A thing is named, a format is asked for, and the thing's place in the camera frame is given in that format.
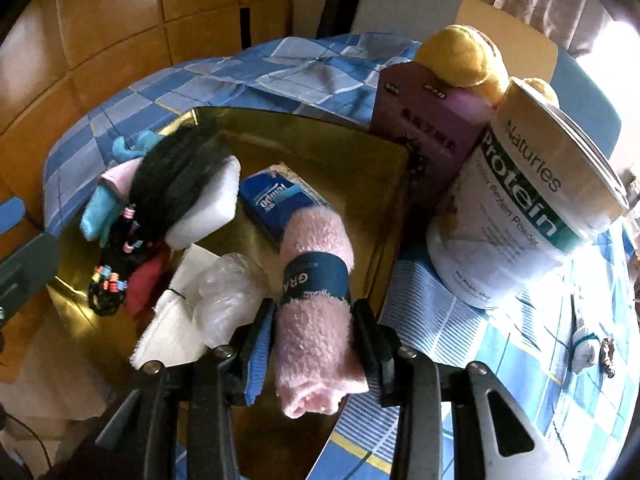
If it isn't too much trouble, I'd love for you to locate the blue plaid bed blanket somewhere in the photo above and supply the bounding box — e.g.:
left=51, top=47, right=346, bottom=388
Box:
left=42, top=30, right=640, bottom=480

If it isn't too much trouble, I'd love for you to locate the brown satin scrunchie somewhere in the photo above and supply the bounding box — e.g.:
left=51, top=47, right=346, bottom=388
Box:
left=600, top=337, right=618, bottom=376

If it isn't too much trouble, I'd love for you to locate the white folded cloth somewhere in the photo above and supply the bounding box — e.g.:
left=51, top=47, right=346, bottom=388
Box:
left=130, top=244, right=221, bottom=371

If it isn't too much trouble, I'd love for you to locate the red cloth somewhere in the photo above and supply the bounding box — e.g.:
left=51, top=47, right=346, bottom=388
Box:
left=122, top=250, right=171, bottom=316

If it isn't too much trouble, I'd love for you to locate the clear plastic bag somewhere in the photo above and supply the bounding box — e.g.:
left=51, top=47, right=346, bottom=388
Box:
left=194, top=252, right=268, bottom=348

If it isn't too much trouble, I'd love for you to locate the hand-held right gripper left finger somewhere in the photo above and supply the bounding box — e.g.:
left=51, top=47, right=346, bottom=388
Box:
left=95, top=298, right=278, bottom=480

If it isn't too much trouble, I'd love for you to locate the yellow giraffe plush toy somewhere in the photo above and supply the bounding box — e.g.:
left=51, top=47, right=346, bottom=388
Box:
left=415, top=24, right=561, bottom=111

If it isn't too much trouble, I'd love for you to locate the white powder can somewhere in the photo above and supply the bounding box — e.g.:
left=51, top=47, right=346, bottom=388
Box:
left=426, top=77, right=631, bottom=308

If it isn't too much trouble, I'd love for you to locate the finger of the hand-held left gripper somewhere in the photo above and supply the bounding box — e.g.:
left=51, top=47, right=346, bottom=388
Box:
left=0, top=197, right=26, bottom=233
left=0, top=233, right=62, bottom=331

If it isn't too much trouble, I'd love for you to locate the gold tray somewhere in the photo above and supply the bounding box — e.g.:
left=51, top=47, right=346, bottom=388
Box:
left=47, top=106, right=413, bottom=480

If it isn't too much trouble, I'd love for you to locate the pink small cloth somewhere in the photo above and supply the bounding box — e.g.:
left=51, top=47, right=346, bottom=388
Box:
left=97, top=157, right=143, bottom=206

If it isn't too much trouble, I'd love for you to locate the pink towel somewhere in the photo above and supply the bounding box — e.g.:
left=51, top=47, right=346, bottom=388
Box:
left=272, top=208, right=371, bottom=418

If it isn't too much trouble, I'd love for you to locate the teal knit cloth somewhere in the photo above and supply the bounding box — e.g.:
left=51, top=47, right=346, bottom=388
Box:
left=79, top=130, right=166, bottom=248

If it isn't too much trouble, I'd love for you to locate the beige patterned curtain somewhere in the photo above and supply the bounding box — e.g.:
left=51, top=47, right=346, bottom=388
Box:
left=492, top=0, right=616, bottom=56

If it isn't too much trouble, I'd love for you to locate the black beaded hair tie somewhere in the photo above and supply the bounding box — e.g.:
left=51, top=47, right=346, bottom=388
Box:
left=87, top=264, right=129, bottom=317
left=119, top=202, right=146, bottom=257

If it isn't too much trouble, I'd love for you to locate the blue small box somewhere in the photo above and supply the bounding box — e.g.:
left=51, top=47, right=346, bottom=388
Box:
left=239, top=170, right=331, bottom=248

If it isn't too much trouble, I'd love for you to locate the white cord bundle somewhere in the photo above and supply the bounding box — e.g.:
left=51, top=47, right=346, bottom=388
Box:
left=570, top=327, right=601, bottom=373

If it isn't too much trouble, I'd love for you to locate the black hair wig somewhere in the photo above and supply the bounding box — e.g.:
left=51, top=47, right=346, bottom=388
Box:
left=127, top=117, right=236, bottom=241

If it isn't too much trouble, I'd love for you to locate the purple carton box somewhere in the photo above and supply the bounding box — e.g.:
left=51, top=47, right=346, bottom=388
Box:
left=370, top=62, right=493, bottom=211

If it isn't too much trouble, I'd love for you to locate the white sponge block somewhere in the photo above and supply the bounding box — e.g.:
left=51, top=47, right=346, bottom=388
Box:
left=165, top=155, right=241, bottom=251

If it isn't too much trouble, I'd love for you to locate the multicolour padded headboard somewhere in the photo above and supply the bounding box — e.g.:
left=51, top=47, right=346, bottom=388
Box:
left=315, top=0, right=623, bottom=161

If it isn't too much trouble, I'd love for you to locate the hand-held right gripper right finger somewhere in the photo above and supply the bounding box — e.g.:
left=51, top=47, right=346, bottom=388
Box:
left=352, top=299, right=566, bottom=480

